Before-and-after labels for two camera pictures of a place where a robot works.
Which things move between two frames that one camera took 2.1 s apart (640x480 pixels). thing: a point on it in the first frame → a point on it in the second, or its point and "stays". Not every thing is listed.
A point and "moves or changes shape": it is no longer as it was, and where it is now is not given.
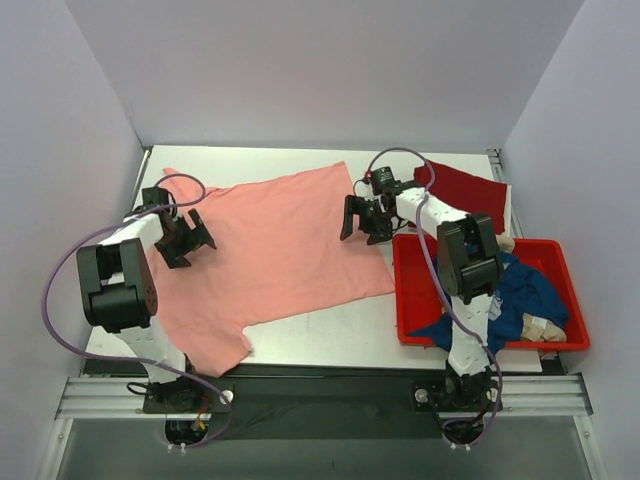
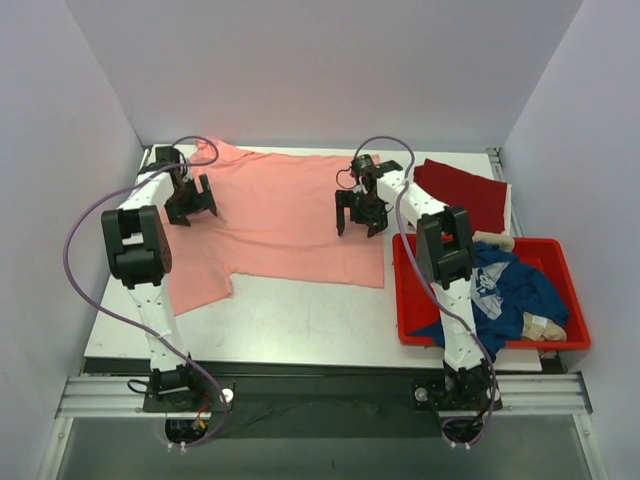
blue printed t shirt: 524,290 stays
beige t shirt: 533,328 stays
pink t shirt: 286,244 moves or changes shape
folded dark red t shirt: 476,195 stays
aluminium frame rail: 538,396 stays
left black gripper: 185,238 → 190,202
